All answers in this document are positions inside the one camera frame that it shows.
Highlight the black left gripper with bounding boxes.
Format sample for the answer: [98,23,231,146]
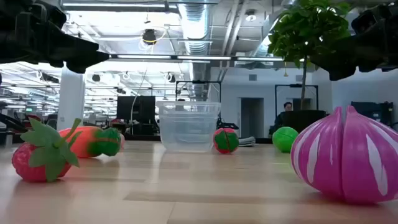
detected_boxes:
[0,0,110,75]

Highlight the black plant pot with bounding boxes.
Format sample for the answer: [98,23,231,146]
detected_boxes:
[281,109,327,139]

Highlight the person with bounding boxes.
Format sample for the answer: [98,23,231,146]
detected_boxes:
[273,101,294,135]

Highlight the green leafy tree plant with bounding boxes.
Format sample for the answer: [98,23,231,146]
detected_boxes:
[267,0,352,110]

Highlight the red toy strawberry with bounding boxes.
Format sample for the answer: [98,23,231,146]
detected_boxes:
[11,117,82,183]

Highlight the red toy tomato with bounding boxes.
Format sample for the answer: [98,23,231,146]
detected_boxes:
[213,128,240,155]

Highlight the dark blue cabinet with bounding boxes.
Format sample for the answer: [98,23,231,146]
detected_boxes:
[351,101,394,127]

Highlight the orange toy carrot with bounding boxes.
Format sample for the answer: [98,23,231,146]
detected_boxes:
[58,126,123,159]

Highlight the green toy lime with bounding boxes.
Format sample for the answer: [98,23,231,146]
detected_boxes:
[272,126,299,154]

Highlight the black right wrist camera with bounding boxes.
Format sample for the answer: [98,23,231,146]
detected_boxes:
[351,4,393,35]

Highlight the silver ventilation duct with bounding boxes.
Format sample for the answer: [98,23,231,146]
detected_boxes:
[177,0,215,100]

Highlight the clear plastic tupperware container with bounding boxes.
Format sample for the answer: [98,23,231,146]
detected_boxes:
[156,100,222,153]

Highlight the black overhead camera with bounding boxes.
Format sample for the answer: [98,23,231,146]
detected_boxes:
[142,29,157,45]

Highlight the white pillar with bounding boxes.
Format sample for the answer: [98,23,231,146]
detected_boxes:
[57,67,86,131]

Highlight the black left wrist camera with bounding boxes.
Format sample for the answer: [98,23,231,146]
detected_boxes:
[30,1,68,30]

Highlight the grey folded cloth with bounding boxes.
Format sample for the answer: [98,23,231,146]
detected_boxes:
[238,136,256,147]

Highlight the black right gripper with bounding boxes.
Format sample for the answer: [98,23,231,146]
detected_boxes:
[310,6,398,82]

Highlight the black background monitor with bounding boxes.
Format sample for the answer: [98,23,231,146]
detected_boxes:
[116,95,156,125]

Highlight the long ceiling light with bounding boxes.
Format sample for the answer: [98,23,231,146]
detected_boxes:
[108,54,285,64]

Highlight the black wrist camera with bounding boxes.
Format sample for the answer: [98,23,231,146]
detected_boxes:
[351,4,393,35]
[30,1,68,30]

